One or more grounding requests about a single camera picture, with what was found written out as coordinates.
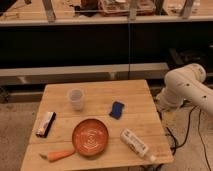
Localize orange ceramic bowl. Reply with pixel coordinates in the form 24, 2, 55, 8
72, 118, 109, 157

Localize black and silver packet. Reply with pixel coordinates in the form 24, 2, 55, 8
35, 112, 56, 138

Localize blue vertical cable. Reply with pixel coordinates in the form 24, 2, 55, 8
127, 16, 131, 80

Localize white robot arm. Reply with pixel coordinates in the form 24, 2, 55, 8
157, 63, 213, 116

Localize wooden table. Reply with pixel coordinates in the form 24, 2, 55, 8
21, 80, 173, 171

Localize red tray on shelf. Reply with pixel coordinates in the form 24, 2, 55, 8
98, 0, 156, 16

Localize clear plastic cup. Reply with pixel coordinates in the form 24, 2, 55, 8
68, 89, 84, 111

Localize blue sponge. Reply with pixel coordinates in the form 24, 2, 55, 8
109, 101, 124, 119

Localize orange carrot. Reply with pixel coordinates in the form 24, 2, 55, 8
40, 150, 75, 162

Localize black floor cables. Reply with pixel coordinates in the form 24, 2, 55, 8
159, 105, 212, 171

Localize white plastic bottle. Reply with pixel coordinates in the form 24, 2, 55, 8
120, 129, 156, 163

